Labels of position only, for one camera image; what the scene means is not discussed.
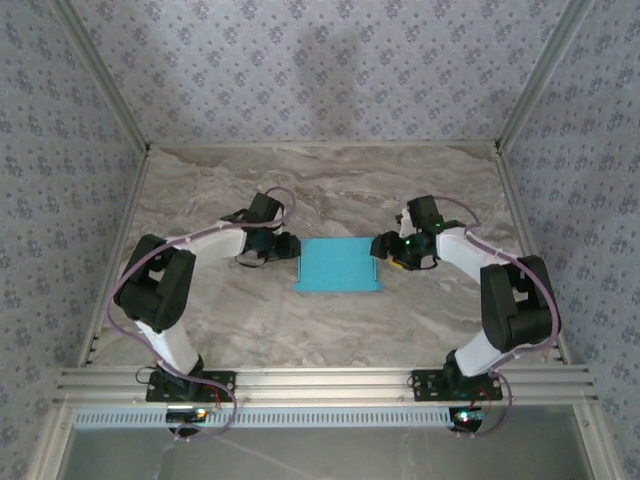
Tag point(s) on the blue and white paper box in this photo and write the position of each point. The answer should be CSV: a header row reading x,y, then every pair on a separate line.
x,y
337,265

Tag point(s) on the slanted aluminium frame post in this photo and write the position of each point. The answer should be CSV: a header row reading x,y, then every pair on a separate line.
x,y
541,75
106,75

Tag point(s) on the aluminium frame leg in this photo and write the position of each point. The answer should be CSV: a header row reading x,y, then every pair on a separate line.
x,y
45,460
597,450

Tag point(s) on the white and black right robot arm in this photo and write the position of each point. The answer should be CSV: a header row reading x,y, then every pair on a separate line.
x,y
460,252

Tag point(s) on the controller board with green light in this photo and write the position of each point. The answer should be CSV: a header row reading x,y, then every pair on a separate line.
x,y
467,417
187,415

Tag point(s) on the aluminium table edge bar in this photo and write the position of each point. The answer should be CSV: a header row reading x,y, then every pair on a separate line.
x,y
325,144

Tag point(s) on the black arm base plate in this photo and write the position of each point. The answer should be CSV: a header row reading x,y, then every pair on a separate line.
x,y
222,382
425,387

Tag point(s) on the aluminium table side rail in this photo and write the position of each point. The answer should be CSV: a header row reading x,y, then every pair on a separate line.
x,y
120,250
525,230

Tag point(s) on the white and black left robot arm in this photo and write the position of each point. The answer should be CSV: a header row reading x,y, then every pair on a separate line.
x,y
215,242

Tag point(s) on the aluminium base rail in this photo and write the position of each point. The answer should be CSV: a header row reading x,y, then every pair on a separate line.
x,y
325,385

